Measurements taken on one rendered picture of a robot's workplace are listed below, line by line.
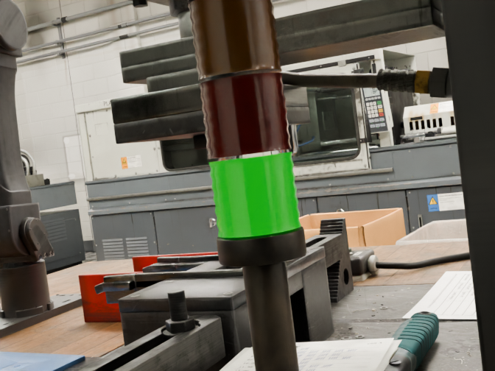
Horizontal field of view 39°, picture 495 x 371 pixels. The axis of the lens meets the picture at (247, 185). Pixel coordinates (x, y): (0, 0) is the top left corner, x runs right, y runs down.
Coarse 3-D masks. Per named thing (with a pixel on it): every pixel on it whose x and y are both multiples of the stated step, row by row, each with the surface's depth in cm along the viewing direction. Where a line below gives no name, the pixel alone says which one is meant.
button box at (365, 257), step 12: (360, 252) 94; (372, 252) 95; (468, 252) 96; (360, 264) 90; (372, 264) 92; (384, 264) 92; (396, 264) 92; (408, 264) 92; (420, 264) 93; (432, 264) 94; (360, 276) 91
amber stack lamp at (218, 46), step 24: (216, 0) 30; (240, 0) 29; (264, 0) 30; (192, 24) 31; (216, 24) 30; (240, 24) 30; (264, 24) 30; (216, 48) 30; (240, 48) 30; (264, 48) 30; (216, 72) 30; (240, 72) 30; (264, 72) 31
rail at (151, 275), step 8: (152, 272) 62; (160, 272) 62; (168, 272) 61; (176, 272) 61; (184, 272) 60; (192, 272) 60; (200, 272) 59; (208, 272) 59; (216, 272) 59; (224, 272) 58; (232, 272) 58; (240, 272) 58; (136, 280) 62; (144, 280) 62; (152, 280) 62; (136, 288) 62; (144, 288) 62
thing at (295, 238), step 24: (240, 240) 30; (264, 240) 30; (288, 240) 30; (240, 264) 30; (264, 264) 30; (264, 288) 31; (288, 288) 32; (264, 312) 31; (288, 312) 31; (264, 336) 31; (288, 336) 31; (264, 360) 31; (288, 360) 31
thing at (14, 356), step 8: (0, 352) 68; (8, 352) 67; (0, 360) 64; (8, 360) 64; (16, 360) 64; (24, 360) 63; (32, 360) 63; (40, 360) 63; (48, 360) 62; (56, 360) 62; (64, 360) 62; (72, 360) 61; (80, 360) 62; (0, 368) 62; (24, 368) 61; (32, 368) 60; (40, 368) 60; (48, 368) 60; (56, 368) 59; (64, 368) 60
